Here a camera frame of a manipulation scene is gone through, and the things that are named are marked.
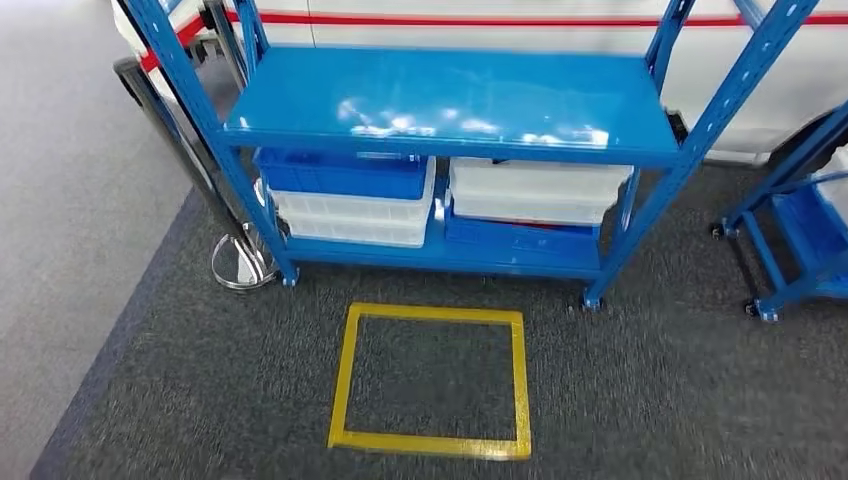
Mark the blue metal shelf rack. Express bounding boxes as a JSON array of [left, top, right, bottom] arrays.
[[122, 0, 823, 313]]

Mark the blue shelf rack with casters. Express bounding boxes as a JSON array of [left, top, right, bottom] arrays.
[[712, 99, 848, 325]]

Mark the white plastic crate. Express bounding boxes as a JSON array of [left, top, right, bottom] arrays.
[[450, 192, 614, 228], [281, 211, 431, 249], [448, 157, 634, 203], [254, 155, 437, 227], [813, 145, 848, 223]]

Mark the blue plastic crate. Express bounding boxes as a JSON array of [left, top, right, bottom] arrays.
[[254, 146, 429, 201], [442, 198, 603, 256], [770, 184, 848, 270]]

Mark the stanchion with chrome base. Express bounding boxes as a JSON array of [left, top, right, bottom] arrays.
[[113, 56, 281, 293]]

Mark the long red barrier belt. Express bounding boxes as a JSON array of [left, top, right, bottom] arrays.
[[221, 9, 848, 29]]

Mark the white car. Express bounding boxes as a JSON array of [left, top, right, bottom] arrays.
[[109, 0, 848, 167]]

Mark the stanchion with belt cassette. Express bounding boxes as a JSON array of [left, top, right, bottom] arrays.
[[200, 0, 252, 94]]

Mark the short red barrier belt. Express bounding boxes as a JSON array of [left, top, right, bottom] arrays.
[[139, 16, 207, 73]]

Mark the black bracket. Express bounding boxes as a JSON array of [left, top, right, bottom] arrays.
[[665, 111, 691, 147]]

